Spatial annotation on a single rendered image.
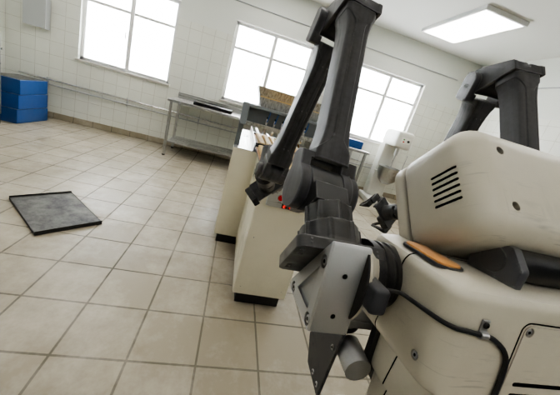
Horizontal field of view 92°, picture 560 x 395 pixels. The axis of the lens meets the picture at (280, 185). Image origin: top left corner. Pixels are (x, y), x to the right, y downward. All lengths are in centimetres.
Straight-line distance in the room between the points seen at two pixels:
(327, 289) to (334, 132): 25
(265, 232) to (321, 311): 127
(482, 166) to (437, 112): 610
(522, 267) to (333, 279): 19
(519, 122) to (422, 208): 39
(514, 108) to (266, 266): 137
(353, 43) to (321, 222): 33
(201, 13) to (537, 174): 517
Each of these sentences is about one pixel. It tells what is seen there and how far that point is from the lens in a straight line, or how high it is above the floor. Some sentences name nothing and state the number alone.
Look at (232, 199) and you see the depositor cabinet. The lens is 224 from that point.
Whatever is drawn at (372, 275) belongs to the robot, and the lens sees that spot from 33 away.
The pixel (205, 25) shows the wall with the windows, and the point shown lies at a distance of 531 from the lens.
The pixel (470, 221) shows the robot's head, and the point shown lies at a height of 116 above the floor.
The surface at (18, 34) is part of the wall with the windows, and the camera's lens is 622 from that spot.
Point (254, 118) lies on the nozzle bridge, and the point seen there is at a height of 108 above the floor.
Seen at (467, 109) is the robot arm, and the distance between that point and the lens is 87.
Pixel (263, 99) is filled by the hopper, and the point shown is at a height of 123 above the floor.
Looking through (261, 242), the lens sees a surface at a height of 45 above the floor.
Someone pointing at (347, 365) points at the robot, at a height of 87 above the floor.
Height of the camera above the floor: 122
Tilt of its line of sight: 16 degrees down
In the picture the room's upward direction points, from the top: 16 degrees clockwise
